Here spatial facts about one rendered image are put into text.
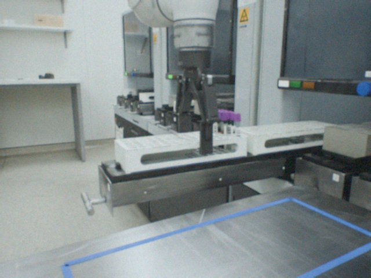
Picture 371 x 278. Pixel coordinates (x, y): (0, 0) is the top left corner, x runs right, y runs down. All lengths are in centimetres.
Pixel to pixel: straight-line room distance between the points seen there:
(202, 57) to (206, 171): 24
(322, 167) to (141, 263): 51
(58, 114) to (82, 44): 91
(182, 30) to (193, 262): 47
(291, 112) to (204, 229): 65
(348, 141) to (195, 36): 42
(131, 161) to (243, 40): 65
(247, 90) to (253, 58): 11
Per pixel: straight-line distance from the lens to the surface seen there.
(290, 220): 46
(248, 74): 109
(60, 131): 421
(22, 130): 420
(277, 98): 98
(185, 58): 68
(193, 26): 67
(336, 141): 83
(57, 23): 391
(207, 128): 66
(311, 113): 106
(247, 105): 110
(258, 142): 77
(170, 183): 65
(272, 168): 80
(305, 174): 80
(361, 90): 76
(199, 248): 38
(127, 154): 63
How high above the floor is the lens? 102
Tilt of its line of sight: 13 degrees down
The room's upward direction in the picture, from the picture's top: straight up
